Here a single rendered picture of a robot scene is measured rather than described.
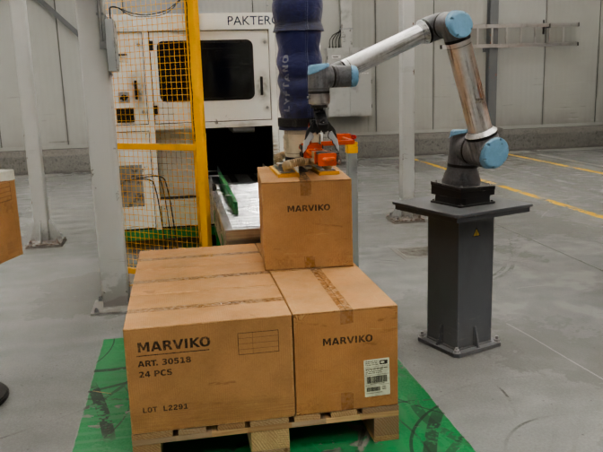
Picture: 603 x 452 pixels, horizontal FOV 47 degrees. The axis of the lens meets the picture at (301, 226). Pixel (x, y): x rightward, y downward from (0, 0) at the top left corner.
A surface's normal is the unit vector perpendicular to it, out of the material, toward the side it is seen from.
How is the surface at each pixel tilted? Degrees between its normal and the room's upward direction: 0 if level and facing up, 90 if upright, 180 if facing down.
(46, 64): 90
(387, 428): 90
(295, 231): 90
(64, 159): 90
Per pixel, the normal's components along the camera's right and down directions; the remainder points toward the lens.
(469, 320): 0.49, 0.16
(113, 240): 0.18, 0.19
